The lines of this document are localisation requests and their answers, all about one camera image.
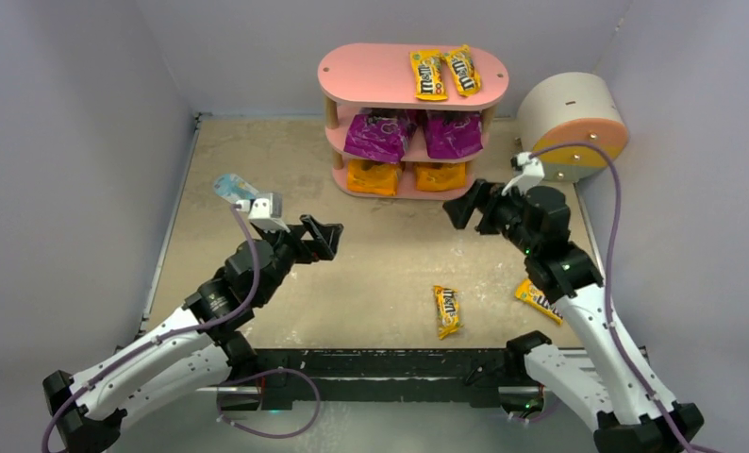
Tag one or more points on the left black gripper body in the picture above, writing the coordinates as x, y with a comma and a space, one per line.
300, 239

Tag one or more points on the purple grape candy bag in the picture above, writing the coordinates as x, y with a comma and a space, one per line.
452, 134
381, 135

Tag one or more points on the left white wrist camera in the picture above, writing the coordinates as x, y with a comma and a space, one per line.
265, 212

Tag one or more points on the yellow m&m bag vertical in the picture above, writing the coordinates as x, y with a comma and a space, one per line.
448, 311

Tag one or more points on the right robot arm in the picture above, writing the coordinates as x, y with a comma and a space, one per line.
626, 407

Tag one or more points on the pink three-tier shelf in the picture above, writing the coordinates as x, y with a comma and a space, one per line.
379, 75

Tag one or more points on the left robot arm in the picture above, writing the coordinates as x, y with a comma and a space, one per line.
198, 345

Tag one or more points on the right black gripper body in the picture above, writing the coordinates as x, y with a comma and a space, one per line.
488, 207

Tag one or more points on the blue white blister pack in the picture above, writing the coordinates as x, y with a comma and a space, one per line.
233, 189

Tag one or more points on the yellow m&m bag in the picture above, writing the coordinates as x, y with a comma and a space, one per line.
461, 65
529, 294
427, 70

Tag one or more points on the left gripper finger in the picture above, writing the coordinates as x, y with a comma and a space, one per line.
271, 235
324, 238

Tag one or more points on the round cream drawer cabinet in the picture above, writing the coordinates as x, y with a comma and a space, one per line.
573, 108

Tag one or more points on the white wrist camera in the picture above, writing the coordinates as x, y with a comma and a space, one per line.
529, 174
265, 212

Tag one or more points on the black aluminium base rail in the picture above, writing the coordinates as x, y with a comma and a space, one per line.
508, 377

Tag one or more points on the large orange gummy candy bag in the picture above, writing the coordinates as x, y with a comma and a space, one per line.
373, 177

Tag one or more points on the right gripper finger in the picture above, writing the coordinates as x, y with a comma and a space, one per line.
487, 226
460, 210

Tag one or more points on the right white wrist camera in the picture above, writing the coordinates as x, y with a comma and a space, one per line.
529, 174

